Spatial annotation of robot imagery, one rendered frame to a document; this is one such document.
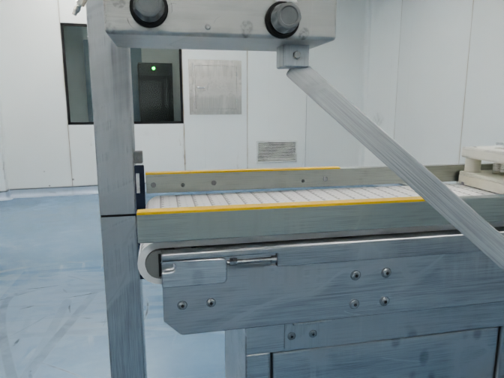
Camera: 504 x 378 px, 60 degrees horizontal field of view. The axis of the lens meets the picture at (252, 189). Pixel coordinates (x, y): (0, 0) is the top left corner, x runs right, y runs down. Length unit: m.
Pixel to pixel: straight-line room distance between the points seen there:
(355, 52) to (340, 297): 6.08
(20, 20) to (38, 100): 0.89
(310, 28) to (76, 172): 5.41
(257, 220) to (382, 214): 0.15
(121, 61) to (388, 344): 0.58
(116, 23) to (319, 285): 0.35
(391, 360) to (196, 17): 0.52
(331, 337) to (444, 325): 0.17
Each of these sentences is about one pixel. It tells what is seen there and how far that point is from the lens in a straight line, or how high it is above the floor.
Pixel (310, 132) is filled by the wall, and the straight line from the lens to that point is 6.23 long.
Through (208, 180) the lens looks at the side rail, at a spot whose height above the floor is 0.96.
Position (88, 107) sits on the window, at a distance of 5.71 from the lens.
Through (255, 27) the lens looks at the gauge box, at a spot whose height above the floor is 1.16.
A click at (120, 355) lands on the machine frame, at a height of 0.65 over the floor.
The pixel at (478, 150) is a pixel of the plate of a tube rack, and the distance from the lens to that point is 0.87.
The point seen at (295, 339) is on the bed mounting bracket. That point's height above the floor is 0.79.
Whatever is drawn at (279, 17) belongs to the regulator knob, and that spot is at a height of 1.16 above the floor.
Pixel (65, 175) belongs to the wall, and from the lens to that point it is 5.80.
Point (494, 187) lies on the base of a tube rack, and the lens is 0.85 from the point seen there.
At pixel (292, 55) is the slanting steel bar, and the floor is 1.14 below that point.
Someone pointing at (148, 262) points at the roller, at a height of 0.92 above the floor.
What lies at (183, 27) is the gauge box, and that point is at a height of 1.16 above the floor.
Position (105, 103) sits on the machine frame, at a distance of 0.75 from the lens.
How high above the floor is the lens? 1.09
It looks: 11 degrees down
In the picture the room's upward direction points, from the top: straight up
